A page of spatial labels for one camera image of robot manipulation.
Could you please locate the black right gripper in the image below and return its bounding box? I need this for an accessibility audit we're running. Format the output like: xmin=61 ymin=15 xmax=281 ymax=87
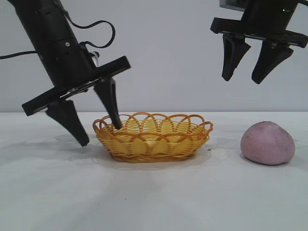
xmin=210 ymin=0 xmax=308 ymax=85

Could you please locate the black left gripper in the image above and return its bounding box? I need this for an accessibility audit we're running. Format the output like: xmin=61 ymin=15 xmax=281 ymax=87
xmin=22 ymin=39 xmax=131 ymax=147

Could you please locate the pink purple peach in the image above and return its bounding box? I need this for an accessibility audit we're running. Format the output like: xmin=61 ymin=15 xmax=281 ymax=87
xmin=240 ymin=121 xmax=295 ymax=166

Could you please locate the yellow woven plastic basket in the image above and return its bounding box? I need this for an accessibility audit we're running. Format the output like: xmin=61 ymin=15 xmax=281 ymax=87
xmin=92 ymin=112 xmax=214 ymax=164

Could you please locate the white cable label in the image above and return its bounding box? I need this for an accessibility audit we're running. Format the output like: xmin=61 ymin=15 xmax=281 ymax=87
xmin=90 ymin=51 xmax=100 ymax=67

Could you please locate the black cable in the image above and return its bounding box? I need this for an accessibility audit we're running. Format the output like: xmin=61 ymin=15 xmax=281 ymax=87
xmin=0 ymin=50 xmax=37 ymax=60
xmin=57 ymin=4 xmax=116 ymax=48

